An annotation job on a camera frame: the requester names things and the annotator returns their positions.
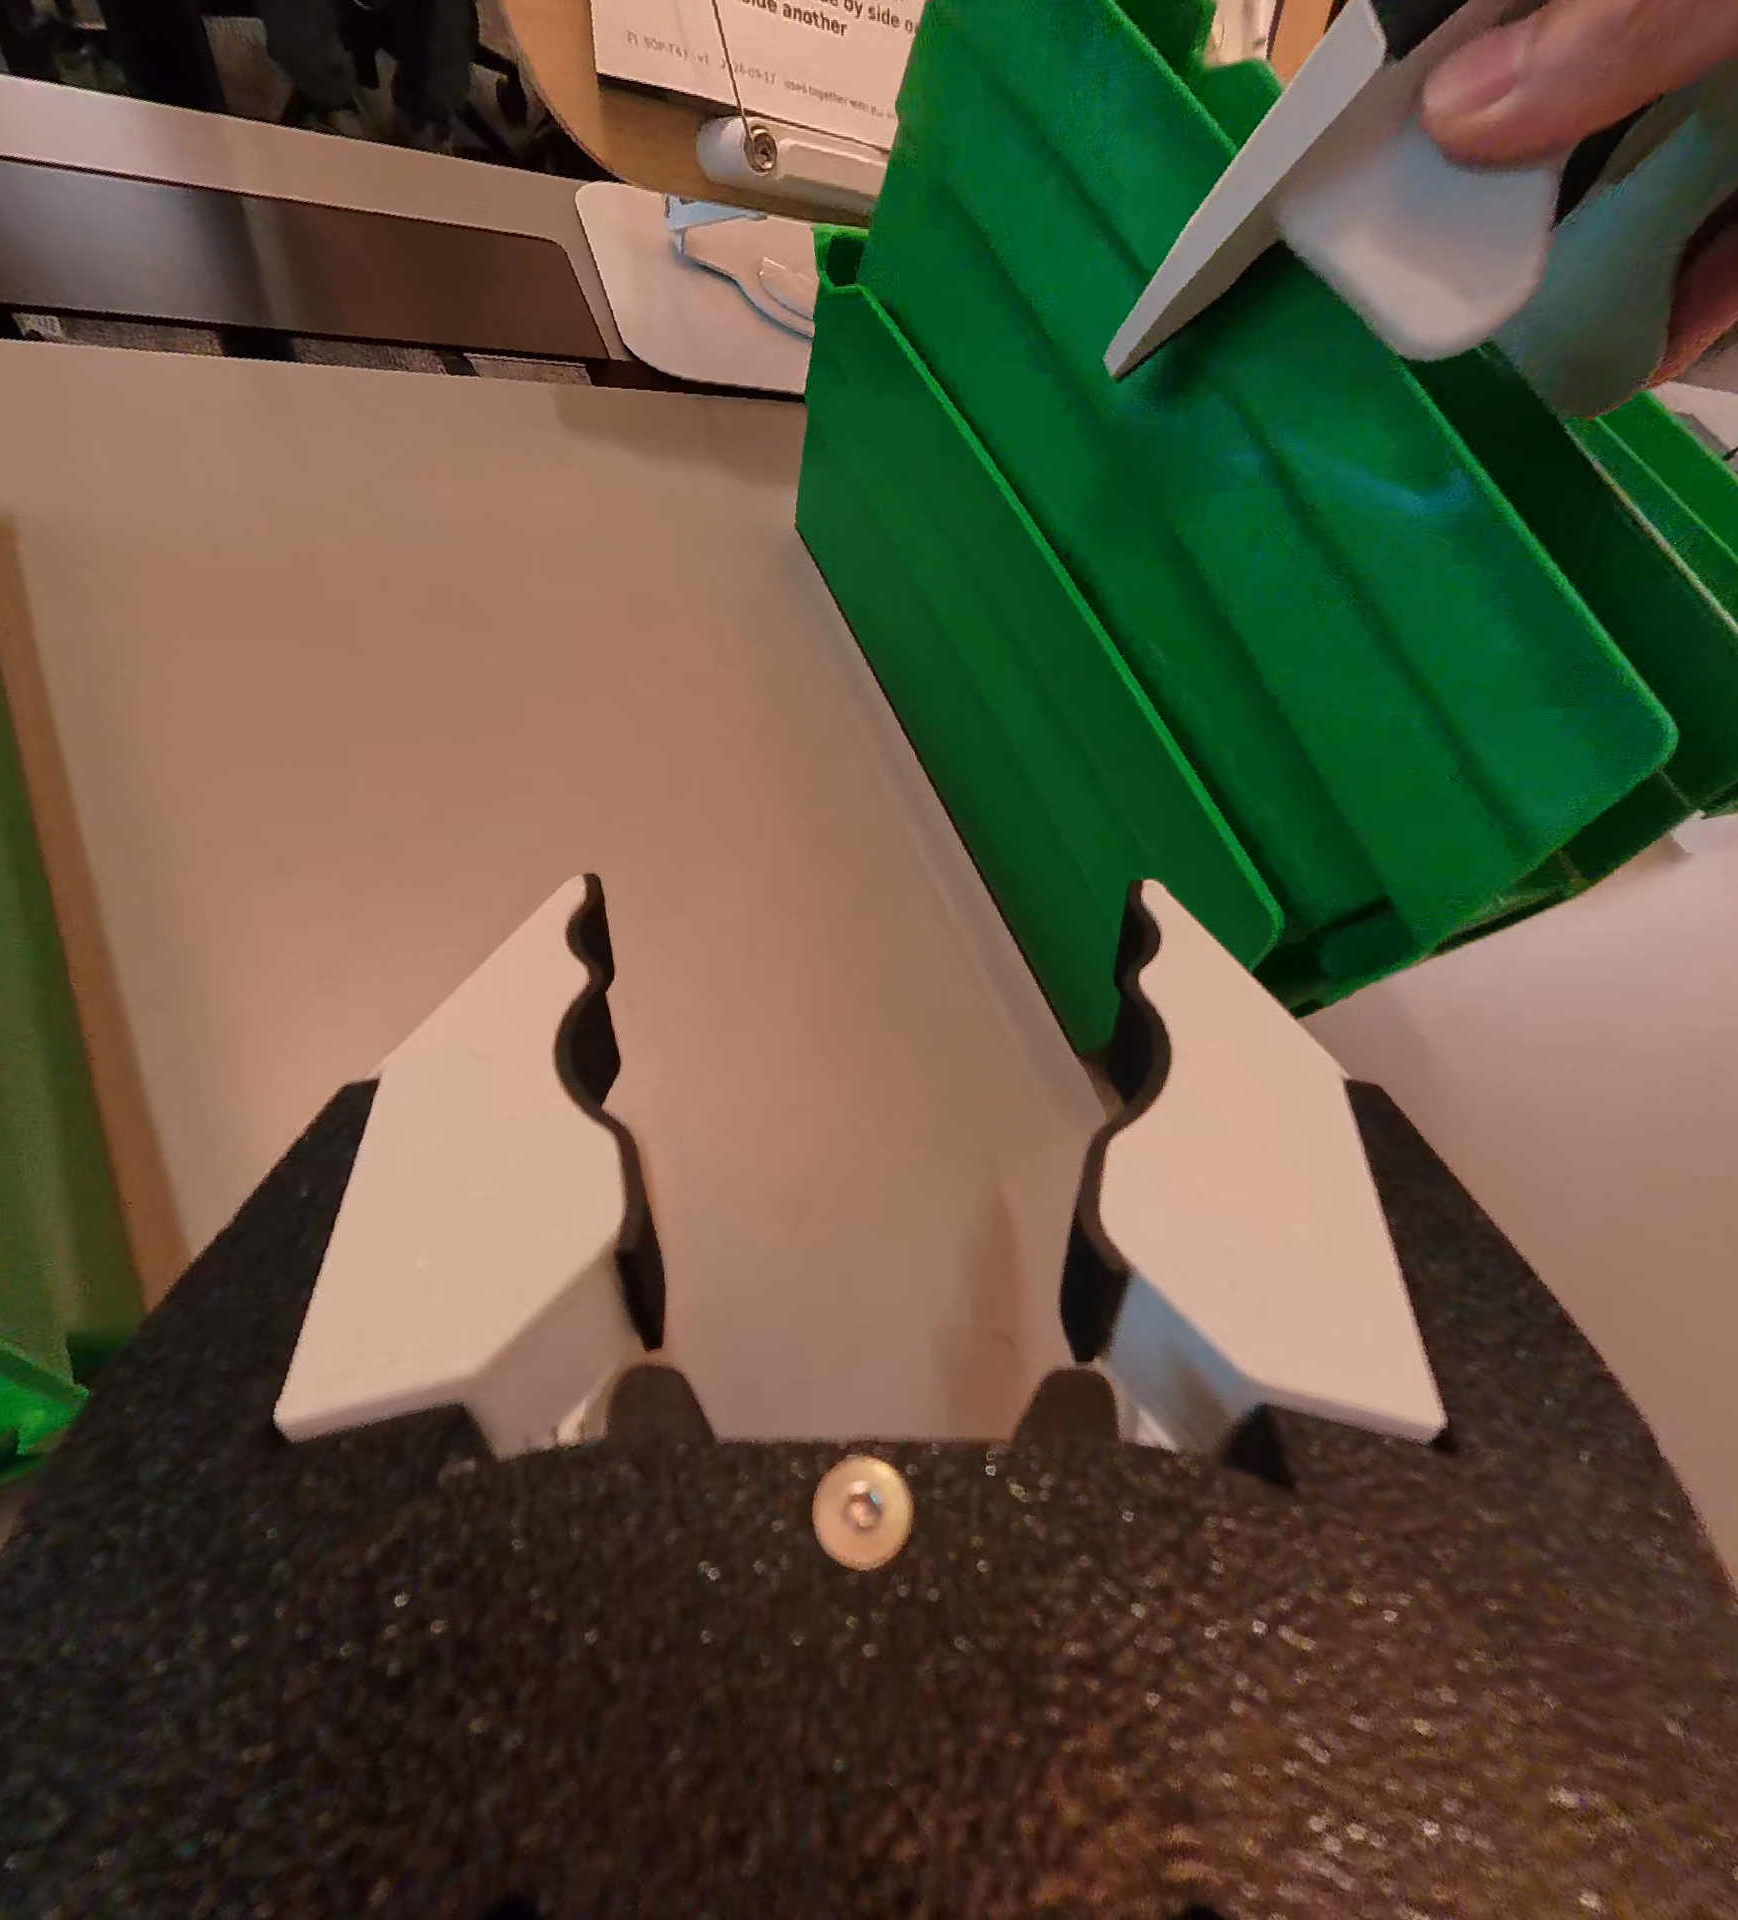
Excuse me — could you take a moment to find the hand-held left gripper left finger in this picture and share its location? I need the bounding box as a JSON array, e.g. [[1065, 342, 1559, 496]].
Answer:
[[274, 876, 668, 1462]]

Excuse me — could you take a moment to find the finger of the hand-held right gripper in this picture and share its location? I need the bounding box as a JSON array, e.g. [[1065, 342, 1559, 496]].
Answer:
[[1103, 0, 1397, 380]]

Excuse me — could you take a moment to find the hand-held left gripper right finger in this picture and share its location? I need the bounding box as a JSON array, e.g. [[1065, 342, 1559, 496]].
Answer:
[[1061, 879, 1452, 1457]]

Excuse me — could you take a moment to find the grey desk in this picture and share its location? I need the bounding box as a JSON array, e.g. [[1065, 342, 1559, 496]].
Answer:
[[0, 52, 1738, 1773]]

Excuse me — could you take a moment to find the person's right hand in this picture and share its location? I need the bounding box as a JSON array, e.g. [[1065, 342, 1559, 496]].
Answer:
[[1421, 0, 1738, 398]]

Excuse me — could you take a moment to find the printed instruction sheet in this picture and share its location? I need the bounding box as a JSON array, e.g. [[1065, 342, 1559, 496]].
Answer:
[[589, 0, 961, 148]]

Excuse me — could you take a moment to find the white clipboard stand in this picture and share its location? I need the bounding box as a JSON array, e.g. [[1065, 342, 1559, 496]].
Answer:
[[573, 110, 900, 399]]

